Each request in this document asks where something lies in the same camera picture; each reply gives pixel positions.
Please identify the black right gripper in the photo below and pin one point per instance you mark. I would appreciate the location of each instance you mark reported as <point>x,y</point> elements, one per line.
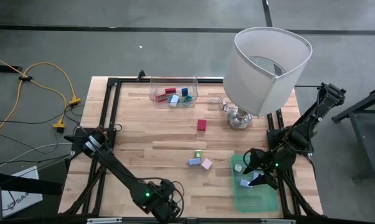
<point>273,166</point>

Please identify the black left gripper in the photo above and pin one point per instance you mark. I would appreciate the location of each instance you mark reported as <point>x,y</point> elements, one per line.
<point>167,202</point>

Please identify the pale blue block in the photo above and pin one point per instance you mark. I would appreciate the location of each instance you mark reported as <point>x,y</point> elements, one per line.
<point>174,100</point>

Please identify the dark blue block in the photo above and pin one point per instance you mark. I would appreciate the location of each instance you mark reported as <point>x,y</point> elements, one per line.
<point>184,91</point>

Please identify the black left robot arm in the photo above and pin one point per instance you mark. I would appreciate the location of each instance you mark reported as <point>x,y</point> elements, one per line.
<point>119,171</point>

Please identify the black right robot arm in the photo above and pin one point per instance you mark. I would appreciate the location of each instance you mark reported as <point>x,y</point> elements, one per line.
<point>312,121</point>

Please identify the green translucent plastic bin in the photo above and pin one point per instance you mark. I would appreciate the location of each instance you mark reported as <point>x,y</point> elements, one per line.
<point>253,202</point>

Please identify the grey blue flat block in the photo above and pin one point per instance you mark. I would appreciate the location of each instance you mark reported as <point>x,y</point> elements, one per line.
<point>194,161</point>

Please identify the pink flat block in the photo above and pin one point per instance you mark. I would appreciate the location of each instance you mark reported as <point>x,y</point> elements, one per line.
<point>206,164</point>

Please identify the green plug adapter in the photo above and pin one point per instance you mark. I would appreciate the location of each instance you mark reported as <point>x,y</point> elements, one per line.
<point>198,154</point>

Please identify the dark red flat block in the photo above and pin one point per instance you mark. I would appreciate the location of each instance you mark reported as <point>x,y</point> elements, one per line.
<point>202,125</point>

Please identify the white lamp with shade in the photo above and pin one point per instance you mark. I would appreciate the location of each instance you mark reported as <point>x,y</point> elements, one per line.
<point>268,77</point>

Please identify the silver edge strip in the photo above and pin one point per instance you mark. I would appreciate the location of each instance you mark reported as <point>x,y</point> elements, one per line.
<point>210,77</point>

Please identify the black metal side table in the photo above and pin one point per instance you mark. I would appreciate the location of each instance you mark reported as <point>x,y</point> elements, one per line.
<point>365,146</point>

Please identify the clear plastic bin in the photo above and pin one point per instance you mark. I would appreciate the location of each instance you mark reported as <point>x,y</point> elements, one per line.
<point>158,84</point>

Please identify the black clamp knob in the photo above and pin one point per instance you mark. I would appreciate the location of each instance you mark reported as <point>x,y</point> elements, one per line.
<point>140,75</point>

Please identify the white printed box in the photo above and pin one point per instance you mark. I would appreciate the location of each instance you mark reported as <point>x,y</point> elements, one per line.
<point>25,199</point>

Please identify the black beam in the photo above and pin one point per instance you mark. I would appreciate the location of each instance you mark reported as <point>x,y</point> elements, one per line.
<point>19,183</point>

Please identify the black floor bar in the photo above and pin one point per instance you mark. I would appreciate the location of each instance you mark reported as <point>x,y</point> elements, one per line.
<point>3,68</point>

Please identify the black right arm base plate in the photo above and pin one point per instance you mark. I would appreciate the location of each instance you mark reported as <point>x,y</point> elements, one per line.
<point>271,133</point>

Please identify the long silver bracket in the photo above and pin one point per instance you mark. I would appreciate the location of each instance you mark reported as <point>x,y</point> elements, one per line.
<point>103,220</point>
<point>278,221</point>

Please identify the black aluminium frame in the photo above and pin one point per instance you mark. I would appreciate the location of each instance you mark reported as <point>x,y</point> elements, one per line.
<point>210,81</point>

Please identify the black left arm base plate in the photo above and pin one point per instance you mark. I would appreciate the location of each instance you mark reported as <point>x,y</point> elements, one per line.
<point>70,139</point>

